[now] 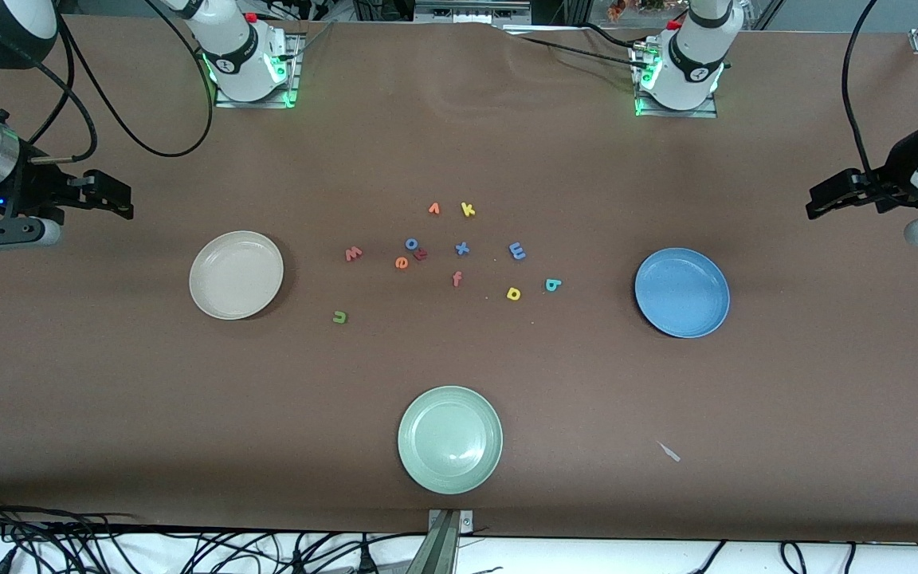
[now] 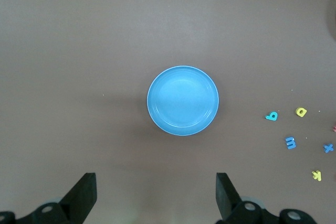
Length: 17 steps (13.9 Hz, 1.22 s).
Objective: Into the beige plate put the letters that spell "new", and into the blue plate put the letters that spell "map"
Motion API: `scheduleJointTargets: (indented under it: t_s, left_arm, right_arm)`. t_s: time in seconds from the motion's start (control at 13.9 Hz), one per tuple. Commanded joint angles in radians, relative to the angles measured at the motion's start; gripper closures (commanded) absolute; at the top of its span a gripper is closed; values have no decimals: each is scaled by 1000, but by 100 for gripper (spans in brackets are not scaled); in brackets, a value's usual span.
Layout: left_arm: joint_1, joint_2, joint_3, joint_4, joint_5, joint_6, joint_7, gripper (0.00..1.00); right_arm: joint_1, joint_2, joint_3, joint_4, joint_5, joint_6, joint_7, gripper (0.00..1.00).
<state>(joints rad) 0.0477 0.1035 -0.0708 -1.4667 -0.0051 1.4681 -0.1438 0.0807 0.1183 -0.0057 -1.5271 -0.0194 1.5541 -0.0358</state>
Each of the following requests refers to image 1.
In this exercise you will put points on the blue foam letter m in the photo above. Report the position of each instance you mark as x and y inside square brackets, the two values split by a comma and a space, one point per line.
[517, 251]

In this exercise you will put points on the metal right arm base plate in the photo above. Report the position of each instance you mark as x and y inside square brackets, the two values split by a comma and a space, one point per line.
[256, 103]

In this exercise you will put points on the small white paper scrap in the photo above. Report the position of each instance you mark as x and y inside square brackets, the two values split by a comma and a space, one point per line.
[670, 453]

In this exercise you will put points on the beige brown plate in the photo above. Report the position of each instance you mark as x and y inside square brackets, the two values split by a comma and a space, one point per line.
[236, 275]

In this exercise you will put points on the teal foam letter b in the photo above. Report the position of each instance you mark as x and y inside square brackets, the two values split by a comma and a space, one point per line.
[549, 285]

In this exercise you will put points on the green plate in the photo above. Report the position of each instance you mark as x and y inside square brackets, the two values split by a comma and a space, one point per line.
[449, 440]

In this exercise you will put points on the red foam letter w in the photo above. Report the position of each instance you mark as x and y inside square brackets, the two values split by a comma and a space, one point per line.
[354, 254]

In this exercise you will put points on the grey metal box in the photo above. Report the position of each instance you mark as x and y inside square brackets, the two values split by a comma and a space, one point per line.
[471, 9]

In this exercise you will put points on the blue plate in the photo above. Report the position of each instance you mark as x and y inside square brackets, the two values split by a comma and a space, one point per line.
[682, 292]

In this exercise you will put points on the brown paper table cover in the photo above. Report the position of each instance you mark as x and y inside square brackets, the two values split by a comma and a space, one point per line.
[108, 399]

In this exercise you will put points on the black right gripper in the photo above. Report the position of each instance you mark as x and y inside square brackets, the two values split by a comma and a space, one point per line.
[29, 189]

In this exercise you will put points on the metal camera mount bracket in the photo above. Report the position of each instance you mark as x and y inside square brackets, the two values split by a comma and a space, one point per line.
[443, 550]

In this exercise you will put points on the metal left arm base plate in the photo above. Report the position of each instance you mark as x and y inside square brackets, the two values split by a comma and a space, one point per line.
[678, 113]

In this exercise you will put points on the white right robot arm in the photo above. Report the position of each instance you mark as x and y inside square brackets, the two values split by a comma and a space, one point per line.
[236, 56]

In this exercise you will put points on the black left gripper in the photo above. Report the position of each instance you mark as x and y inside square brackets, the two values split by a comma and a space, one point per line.
[892, 174]

